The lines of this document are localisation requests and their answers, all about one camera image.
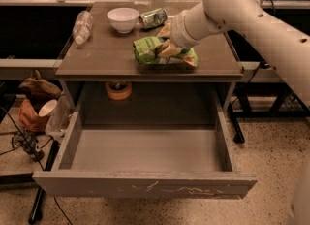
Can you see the orange cloth bundle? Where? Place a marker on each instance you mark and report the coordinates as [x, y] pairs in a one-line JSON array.
[[29, 118]]

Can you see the brown cloth bag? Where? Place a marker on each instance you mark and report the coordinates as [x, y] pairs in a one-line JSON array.
[[39, 89]]

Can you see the crushed green soda can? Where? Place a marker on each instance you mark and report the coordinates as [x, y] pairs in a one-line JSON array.
[[153, 19]]

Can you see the green rice chip bag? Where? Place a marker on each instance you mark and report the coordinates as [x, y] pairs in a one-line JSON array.
[[145, 53]]

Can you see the white ceramic bowl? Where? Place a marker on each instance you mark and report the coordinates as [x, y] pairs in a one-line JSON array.
[[123, 20]]

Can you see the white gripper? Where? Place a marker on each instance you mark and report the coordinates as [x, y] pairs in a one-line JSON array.
[[177, 31]]

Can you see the grey open drawer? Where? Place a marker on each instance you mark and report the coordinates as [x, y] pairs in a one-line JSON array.
[[167, 140]]

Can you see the clear plastic water bottle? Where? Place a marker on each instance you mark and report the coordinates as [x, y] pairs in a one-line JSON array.
[[83, 27]]

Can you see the clear plastic container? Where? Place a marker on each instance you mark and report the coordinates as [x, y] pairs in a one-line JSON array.
[[59, 120]]

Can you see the white cup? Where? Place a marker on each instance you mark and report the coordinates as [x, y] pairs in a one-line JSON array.
[[48, 108]]

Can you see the orange tape roll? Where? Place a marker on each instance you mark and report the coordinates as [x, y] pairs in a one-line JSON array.
[[118, 90]]

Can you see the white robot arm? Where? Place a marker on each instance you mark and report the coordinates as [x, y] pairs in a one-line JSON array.
[[279, 152]]

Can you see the grey cabinet with counter top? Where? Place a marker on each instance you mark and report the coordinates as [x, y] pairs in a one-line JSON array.
[[109, 55]]

